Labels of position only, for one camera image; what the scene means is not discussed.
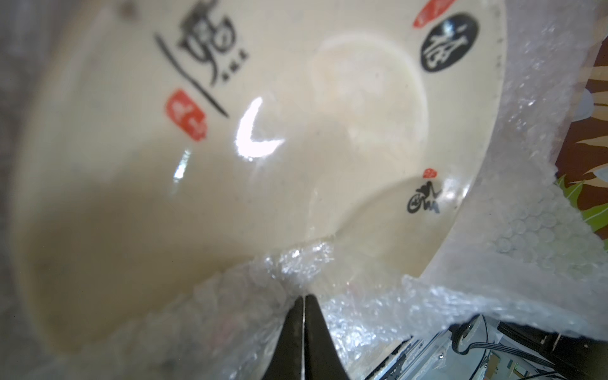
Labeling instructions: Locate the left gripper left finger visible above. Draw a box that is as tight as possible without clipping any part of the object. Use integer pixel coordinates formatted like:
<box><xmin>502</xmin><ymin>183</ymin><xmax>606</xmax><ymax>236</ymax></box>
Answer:
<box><xmin>261</xmin><ymin>297</ymin><xmax>304</xmax><ymax>380</ymax></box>

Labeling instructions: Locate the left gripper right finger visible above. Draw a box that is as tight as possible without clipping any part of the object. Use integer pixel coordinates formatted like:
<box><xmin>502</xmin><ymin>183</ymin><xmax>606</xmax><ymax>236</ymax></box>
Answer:
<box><xmin>304</xmin><ymin>294</ymin><xmax>349</xmax><ymax>380</ymax></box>

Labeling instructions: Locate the cream dinner plate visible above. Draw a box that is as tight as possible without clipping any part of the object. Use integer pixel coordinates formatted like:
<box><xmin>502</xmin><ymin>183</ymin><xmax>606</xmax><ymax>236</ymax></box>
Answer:
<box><xmin>9</xmin><ymin>1</ymin><xmax>507</xmax><ymax>353</ymax></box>

